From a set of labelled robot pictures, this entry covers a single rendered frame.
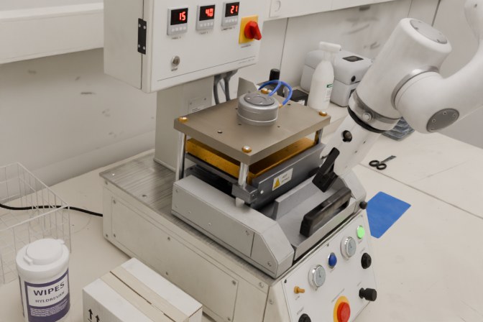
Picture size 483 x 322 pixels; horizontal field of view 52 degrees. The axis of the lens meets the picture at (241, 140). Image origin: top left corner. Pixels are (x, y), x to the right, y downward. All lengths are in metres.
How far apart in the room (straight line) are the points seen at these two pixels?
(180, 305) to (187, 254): 0.10
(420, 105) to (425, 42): 0.09
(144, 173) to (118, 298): 0.29
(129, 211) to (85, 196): 0.30
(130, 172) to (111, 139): 0.40
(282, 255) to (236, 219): 0.10
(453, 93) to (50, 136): 0.99
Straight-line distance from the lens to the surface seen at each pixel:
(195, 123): 0.90
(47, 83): 1.30
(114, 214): 1.11
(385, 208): 1.46
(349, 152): 0.81
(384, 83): 0.76
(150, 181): 1.06
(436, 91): 0.71
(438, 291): 1.24
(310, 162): 0.99
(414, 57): 0.74
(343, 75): 1.94
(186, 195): 0.91
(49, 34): 1.21
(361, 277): 1.09
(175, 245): 0.98
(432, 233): 1.42
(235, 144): 0.84
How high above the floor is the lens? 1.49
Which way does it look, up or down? 26 degrees down
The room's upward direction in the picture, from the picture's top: 7 degrees clockwise
